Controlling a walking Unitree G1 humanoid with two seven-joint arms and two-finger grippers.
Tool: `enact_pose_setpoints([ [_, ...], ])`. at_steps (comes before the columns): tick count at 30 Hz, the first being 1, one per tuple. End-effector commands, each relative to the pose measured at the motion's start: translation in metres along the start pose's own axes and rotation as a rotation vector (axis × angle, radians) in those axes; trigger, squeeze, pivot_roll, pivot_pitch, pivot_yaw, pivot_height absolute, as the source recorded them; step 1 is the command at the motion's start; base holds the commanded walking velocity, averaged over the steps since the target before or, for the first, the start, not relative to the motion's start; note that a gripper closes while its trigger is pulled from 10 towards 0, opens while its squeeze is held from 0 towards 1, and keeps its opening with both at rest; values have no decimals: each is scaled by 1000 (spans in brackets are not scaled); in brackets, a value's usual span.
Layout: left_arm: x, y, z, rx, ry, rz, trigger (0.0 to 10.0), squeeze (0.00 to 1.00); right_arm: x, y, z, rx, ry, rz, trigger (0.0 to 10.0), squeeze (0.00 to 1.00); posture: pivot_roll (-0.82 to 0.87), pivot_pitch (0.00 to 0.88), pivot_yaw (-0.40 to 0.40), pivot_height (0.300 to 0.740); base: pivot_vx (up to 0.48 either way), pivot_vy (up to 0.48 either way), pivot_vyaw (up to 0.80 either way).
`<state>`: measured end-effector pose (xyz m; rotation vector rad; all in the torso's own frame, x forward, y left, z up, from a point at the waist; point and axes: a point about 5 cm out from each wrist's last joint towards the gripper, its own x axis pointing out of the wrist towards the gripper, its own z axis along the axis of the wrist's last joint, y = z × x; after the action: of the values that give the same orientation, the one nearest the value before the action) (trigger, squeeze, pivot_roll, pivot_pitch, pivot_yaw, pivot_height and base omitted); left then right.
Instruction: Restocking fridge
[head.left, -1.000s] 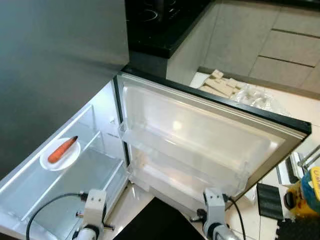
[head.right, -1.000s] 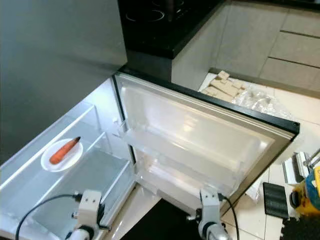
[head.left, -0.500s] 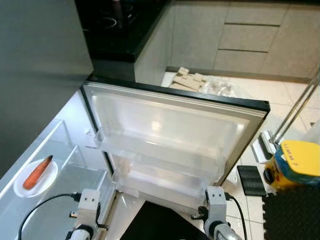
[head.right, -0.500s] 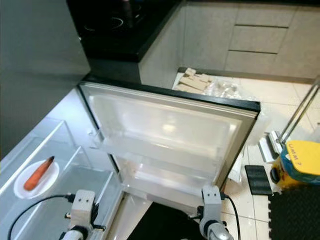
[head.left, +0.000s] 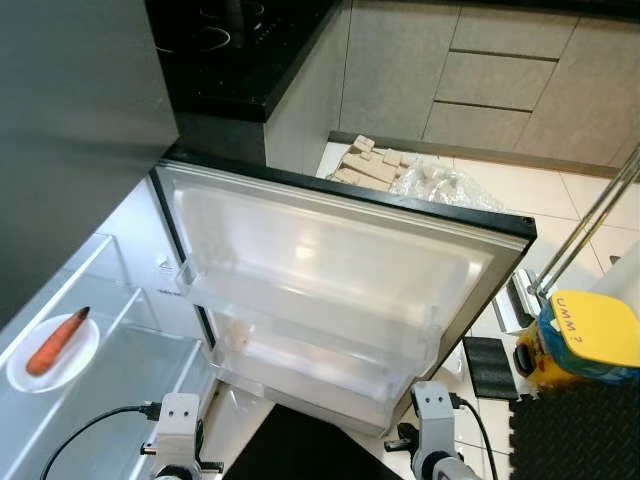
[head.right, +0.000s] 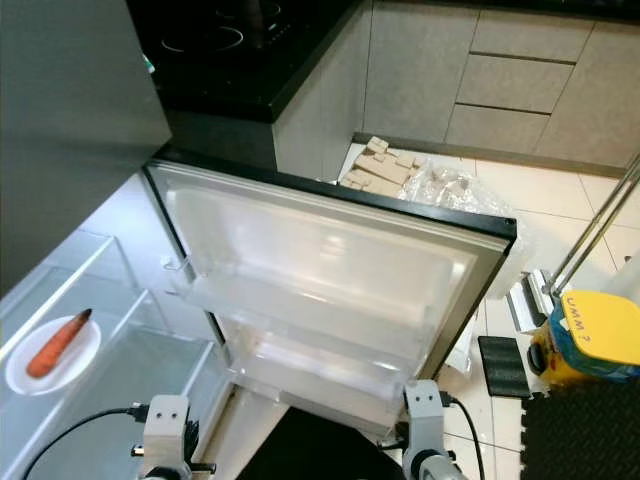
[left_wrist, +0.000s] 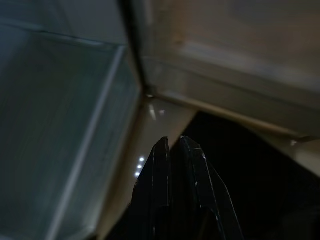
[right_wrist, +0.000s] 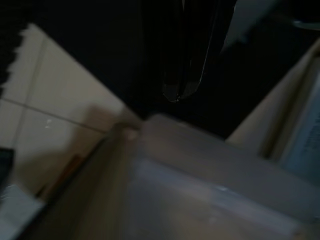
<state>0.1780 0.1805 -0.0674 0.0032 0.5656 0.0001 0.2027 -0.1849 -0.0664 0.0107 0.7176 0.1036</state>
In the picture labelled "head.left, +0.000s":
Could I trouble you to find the large white oval bowl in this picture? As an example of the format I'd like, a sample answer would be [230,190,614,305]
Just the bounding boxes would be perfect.
[5,312,102,395]

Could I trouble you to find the thick orange carrot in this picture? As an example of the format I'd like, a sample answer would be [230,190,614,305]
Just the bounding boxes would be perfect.
[25,306,92,378]

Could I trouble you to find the glass fridge shelf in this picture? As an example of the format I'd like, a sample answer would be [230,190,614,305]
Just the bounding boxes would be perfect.
[0,290,218,480]

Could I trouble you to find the clear fridge door bin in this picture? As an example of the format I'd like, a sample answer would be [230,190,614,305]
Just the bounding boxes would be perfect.
[208,318,419,438]
[177,260,443,379]

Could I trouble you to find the fridge door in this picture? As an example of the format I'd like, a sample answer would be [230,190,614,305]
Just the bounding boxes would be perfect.
[150,143,539,438]

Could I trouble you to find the black ribbed pedal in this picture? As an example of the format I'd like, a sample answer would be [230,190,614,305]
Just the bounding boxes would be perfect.
[462,336,522,402]

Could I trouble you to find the black foam tile mat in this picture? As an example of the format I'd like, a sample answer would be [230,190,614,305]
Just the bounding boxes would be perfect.
[505,375,640,480]

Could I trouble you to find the yellow blue machine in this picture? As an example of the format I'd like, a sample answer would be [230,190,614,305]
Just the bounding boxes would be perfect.
[514,289,640,388]

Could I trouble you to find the clear bag of blocks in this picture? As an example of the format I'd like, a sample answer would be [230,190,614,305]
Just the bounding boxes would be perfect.
[388,154,507,214]

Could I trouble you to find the pile of wooden blocks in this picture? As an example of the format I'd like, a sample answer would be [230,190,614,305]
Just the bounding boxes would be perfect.
[328,134,417,193]

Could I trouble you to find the metal pole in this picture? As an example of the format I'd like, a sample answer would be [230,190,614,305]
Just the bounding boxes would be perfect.
[528,148,640,301]

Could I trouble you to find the grey cabinet drawer front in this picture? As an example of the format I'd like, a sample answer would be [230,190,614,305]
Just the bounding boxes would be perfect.
[421,100,535,154]
[434,50,561,113]
[450,5,581,61]

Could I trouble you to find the grey kitchen cabinet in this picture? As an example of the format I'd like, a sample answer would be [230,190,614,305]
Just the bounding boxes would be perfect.
[264,0,640,179]

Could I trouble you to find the black cooktop counter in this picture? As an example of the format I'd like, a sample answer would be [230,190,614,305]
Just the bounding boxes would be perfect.
[145,0,348,124]

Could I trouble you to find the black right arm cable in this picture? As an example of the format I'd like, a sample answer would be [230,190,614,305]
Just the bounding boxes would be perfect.
[448,394,500,480]

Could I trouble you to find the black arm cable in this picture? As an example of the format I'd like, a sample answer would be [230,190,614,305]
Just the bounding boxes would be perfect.
[448,394,500,480]
[38,402,163,480]

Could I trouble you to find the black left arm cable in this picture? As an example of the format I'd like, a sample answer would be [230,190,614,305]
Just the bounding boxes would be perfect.
[38,402,163,480]

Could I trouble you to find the metal base bracket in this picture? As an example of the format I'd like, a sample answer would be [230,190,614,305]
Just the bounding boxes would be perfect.
[494,267,548,337]

